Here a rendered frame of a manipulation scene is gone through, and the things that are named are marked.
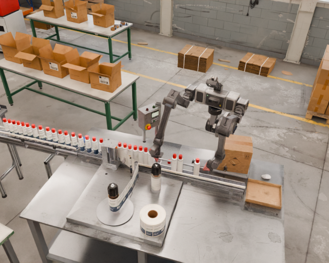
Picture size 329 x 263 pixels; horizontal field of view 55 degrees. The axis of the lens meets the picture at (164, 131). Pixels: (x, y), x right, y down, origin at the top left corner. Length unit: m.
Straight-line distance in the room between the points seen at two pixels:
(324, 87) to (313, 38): 2.31
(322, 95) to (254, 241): 3.44
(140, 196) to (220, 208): 0.70
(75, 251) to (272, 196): 1.90
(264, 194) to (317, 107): 2.97
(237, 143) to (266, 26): 5.03
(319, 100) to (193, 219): 3.56
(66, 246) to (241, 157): 1.88
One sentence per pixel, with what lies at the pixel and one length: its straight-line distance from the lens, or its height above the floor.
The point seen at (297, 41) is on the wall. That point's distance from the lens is 7.71.
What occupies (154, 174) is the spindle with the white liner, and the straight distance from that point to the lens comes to 2.67.
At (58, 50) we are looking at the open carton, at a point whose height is 1.05.
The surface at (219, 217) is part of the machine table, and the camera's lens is 2.78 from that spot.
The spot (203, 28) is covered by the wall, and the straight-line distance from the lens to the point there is 8.25.
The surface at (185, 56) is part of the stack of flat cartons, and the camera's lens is 6.78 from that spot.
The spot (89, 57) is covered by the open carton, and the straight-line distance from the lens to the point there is 4.89.
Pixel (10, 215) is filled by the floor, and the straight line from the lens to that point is 4.14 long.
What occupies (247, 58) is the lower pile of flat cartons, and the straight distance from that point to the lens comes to 7.14.
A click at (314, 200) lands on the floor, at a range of 4.40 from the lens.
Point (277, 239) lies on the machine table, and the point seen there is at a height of 0.83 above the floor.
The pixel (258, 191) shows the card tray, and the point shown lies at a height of 0.83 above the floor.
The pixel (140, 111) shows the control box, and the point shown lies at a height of 1.46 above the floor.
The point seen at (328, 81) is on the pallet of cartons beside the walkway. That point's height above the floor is 0.71.
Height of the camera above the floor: 2.98
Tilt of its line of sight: 37 degrees down
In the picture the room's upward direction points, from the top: 2 degrees clockwise
